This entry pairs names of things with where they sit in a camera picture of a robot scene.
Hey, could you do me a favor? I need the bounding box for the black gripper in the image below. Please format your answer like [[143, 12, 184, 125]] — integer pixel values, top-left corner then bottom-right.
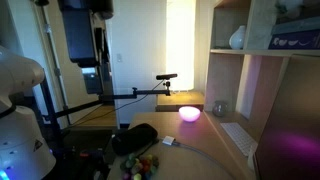
[[62, 8, 104, 95]]

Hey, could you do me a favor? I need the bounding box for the wooden shelf unit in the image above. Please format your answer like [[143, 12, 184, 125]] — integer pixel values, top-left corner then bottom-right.
[[203, 0, 320, 180]]

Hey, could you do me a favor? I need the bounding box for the beige wooden door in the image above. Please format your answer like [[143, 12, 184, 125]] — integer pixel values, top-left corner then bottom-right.
[[41, 0, 101, 126]]

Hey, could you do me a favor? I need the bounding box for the black stand pole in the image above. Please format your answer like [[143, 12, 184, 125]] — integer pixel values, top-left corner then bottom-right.
[[39, 68, 65, 151]]

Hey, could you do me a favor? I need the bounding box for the black fabric pouch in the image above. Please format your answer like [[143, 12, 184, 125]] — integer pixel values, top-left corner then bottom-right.
[[111, 123, 159, 156]]

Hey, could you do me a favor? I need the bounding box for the wooden side table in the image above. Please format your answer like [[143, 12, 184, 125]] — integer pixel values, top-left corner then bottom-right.
[[155, 91, 205, 113]]

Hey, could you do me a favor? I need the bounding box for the glowing white paper lamp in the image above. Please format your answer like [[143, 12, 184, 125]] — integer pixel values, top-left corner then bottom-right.
[[165, 0, 197, 92]]

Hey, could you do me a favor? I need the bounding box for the colorful felt ball trivet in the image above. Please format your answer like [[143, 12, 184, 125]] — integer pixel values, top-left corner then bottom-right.
[[119, 153, 160, 180]]

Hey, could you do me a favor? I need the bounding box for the glowing pink bowl lamp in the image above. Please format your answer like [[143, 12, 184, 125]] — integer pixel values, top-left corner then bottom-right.
[[178, 105, 201, 123]]

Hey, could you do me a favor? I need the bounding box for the small glass jar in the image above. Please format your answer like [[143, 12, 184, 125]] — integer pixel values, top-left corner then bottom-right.
[[212, 99, 229, 118]]

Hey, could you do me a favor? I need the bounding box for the white ceramic vase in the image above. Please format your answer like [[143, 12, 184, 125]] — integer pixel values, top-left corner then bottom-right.
[[228, 25, 247, 50]]

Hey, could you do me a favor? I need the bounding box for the white keyboard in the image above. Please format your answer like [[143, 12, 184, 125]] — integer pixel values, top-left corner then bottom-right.
[[220, 122, 259, 158]]

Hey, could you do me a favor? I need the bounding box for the black computer monitor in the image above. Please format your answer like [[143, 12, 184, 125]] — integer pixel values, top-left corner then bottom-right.
[[254, 54, 320, 180]]

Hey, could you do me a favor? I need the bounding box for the light blue book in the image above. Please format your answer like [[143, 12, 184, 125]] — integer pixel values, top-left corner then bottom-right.
[[271, 16, 320, 36]]

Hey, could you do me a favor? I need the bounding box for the black stereo camera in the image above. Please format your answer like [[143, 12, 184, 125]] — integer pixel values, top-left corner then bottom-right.
[[156, 73, 179, 81]]

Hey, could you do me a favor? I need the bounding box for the white cable adapter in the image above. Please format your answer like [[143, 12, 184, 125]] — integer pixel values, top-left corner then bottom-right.
[[162, 135, 176, 146]]

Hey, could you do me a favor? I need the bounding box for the gray cable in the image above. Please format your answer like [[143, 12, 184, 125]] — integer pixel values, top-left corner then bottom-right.
[[173, 141, 236, 180]]

